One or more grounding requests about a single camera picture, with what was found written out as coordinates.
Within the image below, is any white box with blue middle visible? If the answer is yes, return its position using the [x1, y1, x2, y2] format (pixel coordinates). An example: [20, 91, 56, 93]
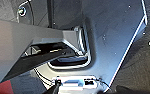
[52, 76, 99, 89]

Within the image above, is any grey robot torso limb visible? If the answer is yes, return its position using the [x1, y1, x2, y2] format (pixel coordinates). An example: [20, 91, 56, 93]
[0, 18, 89, 92]

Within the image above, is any thin black base cable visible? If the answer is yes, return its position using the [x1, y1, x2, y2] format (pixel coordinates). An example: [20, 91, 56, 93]
[96, 77, 113, 92]

